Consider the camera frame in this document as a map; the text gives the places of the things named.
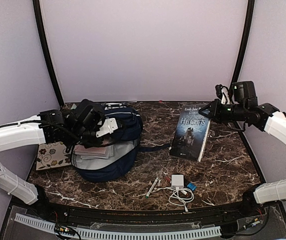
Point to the right black frame post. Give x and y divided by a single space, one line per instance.
244 40

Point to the green capped marker pen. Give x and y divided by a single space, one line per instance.
152 188

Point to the grey slotted cable duct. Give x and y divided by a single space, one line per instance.
117 232

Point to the blue card packet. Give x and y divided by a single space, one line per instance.
191 133

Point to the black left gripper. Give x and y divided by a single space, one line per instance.
93 144

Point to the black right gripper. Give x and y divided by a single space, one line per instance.
214 114

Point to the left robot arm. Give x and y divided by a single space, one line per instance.
75 127

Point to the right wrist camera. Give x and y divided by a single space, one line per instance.
223 94

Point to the black frame post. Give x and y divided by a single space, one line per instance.
244 40
46 51

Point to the white power adapter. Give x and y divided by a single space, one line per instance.
177 181

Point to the blue eraser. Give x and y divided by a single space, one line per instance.
191 186

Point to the black curved front rail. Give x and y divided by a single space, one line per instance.
145 211

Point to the left black frame post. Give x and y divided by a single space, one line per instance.
46 51

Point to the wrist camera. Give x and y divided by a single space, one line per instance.
223 94
109 126

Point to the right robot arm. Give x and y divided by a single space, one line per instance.
264 128

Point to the navy blue student backpack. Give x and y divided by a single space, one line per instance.
122 154

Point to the floral pattern notebook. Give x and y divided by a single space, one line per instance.
52 156

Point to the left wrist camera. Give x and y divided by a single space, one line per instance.
109 126

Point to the pink hardcover book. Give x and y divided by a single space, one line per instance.
94 152

